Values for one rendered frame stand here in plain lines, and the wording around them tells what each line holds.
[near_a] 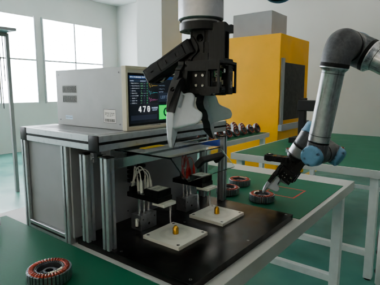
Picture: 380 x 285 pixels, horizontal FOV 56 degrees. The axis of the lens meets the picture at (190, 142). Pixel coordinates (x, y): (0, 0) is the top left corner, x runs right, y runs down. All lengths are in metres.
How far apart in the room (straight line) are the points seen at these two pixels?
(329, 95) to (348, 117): 5.06
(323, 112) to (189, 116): 0.82
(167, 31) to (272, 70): 1.61
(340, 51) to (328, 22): 5.25
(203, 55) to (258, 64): 4.27
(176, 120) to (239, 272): 0.60
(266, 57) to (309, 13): 2.05
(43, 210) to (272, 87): 3.80
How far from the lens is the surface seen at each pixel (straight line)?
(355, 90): 6.33
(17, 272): 1.14
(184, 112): 0.56
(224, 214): 1.37
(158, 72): 0.63
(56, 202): 1.30
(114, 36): 9.45
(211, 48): 0.59
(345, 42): 1.32
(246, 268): 1.08
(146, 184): 1.23
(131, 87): 1.15
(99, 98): 1.24
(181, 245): 1.12
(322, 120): 1.32
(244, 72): 4.96
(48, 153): 1.28
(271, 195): 1.62
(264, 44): 4.85
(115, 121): 1.18
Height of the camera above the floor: 1.24
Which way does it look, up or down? 8 degrees down
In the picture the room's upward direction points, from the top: straight up
